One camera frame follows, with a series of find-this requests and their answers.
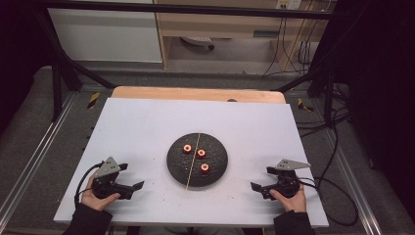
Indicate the person's left hand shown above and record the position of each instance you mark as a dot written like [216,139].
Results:
[94,202]

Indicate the aluminium rail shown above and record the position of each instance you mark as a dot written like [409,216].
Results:
[355,182]
[36,153]

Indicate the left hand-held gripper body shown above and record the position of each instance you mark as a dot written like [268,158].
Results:
[107,186]

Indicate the white cabinet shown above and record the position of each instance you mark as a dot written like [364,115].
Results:
[104,36]

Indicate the grey device on shelf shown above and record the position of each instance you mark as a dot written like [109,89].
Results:
[197,40]

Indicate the black curtain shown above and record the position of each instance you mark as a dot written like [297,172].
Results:
[16,49]
[385,81]

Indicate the black textured plate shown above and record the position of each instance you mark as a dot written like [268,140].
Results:
[215,163]

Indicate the red hawthorn fruit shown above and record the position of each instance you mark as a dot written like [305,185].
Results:
[201,153]
[205,167]
[187,149]

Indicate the wooden shelf unit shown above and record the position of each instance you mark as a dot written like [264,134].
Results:
[228,26]

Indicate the bamboo skewer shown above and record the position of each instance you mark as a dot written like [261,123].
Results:
[193,160]

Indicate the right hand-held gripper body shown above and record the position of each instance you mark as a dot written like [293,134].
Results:
[285,184]

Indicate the person's right hand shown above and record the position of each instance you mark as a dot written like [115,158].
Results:
[293,203]

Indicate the white wall socket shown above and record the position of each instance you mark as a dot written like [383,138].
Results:
[288,4]

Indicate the black metal stand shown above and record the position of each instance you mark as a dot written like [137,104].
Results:
[57,84]
[328,94]

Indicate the black metal crossbar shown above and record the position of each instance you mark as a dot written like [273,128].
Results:
[195,9]

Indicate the wooden table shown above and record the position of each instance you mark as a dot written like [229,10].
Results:
[182,94]

